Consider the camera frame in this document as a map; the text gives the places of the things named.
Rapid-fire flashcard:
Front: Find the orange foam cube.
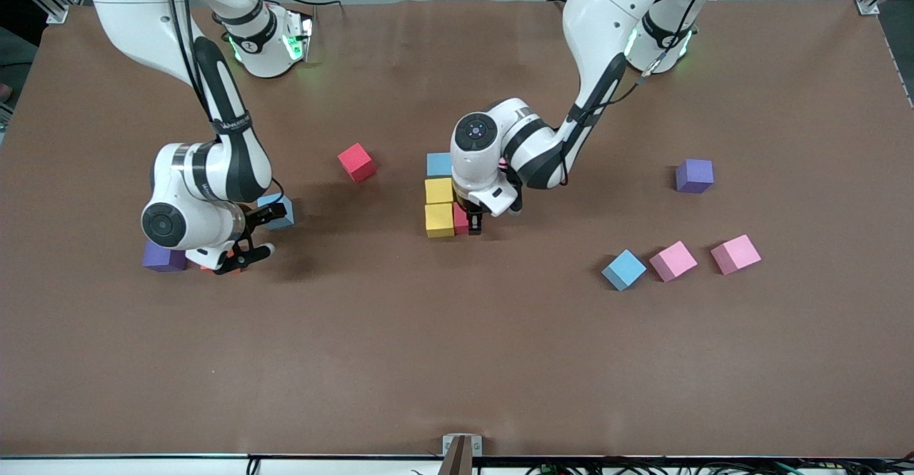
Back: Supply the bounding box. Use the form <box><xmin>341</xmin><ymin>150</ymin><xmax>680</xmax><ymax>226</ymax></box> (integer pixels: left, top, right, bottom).
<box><xmin>200</xmin><ymin>249</ymin><xmax>242</xmax><ymax>274</ymax></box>

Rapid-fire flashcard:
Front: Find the purple foam cube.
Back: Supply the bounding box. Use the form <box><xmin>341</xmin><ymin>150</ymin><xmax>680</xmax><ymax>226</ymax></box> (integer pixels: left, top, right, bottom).
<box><xmin>142</xmin><ymin>241</ymin><xmax>188</xmax><ymax>273</ymax></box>
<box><xmin>676</xmin><ymin>159</ymin><xmax>715</xmax><ymax>194</ymax></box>

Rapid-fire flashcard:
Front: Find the brown table mat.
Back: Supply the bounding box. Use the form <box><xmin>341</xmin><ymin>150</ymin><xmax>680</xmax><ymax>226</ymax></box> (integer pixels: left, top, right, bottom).
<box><xmin>0</xmin><ymin>0</ymin><xmax>914</xmax><ymax>458</ymax></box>

